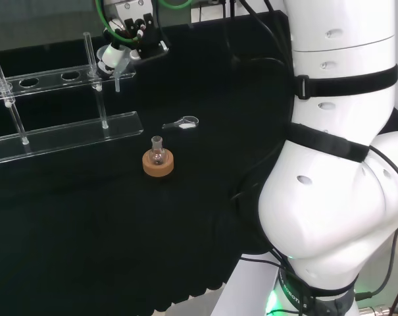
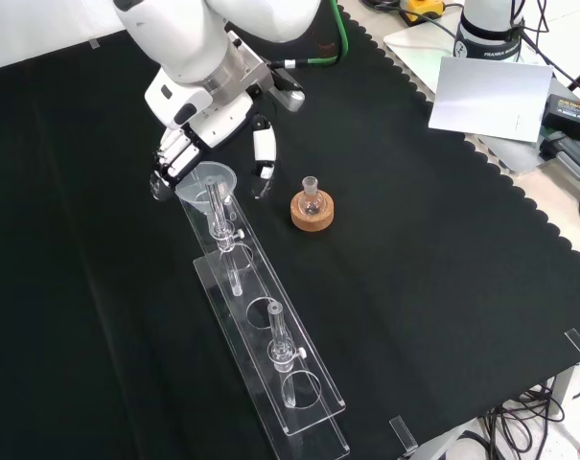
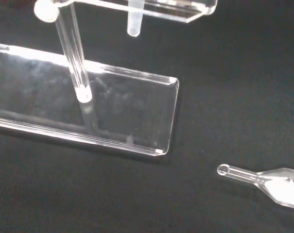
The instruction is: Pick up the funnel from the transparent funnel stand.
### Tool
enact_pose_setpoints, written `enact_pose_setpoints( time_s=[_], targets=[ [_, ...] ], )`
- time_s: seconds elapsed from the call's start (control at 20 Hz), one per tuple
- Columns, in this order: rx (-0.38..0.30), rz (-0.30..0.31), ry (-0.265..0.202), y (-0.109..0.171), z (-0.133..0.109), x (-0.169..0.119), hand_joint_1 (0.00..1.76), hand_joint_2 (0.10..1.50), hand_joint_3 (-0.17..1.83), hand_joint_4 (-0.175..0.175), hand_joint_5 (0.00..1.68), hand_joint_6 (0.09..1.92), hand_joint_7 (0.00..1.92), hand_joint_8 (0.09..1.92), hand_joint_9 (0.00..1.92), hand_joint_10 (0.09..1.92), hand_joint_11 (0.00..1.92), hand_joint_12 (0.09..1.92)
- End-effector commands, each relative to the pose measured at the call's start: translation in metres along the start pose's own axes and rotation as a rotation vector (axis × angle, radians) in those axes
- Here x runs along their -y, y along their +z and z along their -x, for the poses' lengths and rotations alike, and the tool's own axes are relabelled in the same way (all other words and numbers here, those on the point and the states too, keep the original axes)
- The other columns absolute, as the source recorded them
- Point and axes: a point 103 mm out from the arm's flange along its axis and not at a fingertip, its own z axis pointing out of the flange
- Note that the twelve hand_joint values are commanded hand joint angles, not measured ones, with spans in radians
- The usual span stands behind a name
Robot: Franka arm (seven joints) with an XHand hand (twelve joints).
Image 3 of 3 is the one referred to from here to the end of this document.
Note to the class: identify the clear acrylic funnel stand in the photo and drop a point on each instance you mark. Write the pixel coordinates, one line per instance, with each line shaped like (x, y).
(137, 109)

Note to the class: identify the black bench cloth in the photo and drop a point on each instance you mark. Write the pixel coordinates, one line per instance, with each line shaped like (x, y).
(234, 109)

